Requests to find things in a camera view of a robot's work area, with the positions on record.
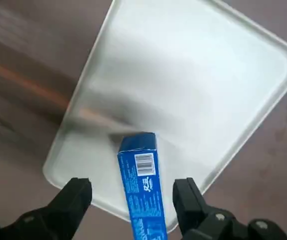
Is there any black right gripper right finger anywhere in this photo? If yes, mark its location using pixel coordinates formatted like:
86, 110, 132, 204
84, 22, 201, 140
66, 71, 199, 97
172, 176, 287, 240

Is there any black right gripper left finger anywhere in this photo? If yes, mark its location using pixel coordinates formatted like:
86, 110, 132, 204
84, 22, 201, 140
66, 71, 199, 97
0, 177, 93, 240

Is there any blue Oreo cookie box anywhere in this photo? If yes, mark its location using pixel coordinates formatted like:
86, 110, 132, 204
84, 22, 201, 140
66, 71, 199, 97
117, 131, 168, 240

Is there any white rectangular plastic tray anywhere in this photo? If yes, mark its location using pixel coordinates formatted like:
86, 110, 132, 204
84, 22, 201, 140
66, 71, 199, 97
42, 0, 287, 232

